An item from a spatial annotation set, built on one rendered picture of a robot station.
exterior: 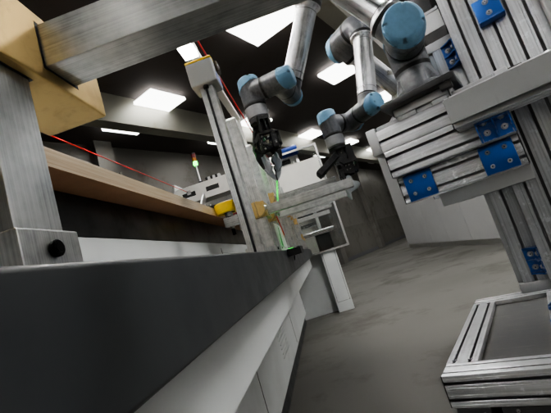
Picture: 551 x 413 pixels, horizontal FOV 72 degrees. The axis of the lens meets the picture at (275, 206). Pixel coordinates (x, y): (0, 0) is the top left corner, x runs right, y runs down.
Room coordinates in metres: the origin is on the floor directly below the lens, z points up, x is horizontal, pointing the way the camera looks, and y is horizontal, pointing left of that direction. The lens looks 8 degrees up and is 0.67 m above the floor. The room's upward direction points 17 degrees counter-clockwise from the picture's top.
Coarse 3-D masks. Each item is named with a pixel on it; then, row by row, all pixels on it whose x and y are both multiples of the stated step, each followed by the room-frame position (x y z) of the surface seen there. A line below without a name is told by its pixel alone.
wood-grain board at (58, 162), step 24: (48, 168) 0.46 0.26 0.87; (72, 168) 0.51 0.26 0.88; (96, 168) 0.57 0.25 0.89; (72, 192) 0.58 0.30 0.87; (96, 192) 0.62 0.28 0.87; (120, 192) 0.66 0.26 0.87; (144, 192) 0.73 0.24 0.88; (168, 192) 0.86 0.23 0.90; (192, 216) 1.10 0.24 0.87; (216, 216) 1.24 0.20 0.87
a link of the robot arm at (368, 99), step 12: (348, 24) 1.44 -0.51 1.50; (360, 24) 1.40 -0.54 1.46; (348, 36) 1.46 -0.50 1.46; (360, 36) 1.40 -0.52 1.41; (360, 48) 1.40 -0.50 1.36; (372, 48) 1.41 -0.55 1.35; (360, 60) 1.39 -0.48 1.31; (372, 60) 1.39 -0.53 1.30; (360, 72) 1.38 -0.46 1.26; (372, 72) 1.38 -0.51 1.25; (360, 84) 1.38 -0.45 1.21; (372, 84) 1.37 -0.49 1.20; (360, 96) 1.37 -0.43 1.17; (372, 96) 1.33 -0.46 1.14; (360, 108) 1.37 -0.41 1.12; (372, 108) 1.34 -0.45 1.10; (360, 120) 1.42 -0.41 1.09
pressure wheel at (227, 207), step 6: (216, 204) 1.21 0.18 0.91; (222, 204) 1.20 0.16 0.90; (228, 204) 1.20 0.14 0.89; (234, 204) 1.21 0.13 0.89; (216, 210) 1.21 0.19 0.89; (222, 210) 1.20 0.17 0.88; (228, 210) 1.20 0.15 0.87; (234, 210) 1.22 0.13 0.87; (228, 216) 1.23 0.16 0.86; (234, 228) 1.23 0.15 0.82; (234, 234) 1.23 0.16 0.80
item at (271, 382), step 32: (64, 224) 0.55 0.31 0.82; (96, 224) 0.63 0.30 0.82; (128, 224) 0.74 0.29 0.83; (160, 224) 0.90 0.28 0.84; (192, 224) 1.14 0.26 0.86; (96, 256) 0.61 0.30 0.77; (128, 256) 0.71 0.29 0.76; (160, 256) 0.85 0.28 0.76; (288, 320) 2.53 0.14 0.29; (288, 352) 2.17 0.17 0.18; (256, 384) 1.34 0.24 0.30; (288, 384) 1.90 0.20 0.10
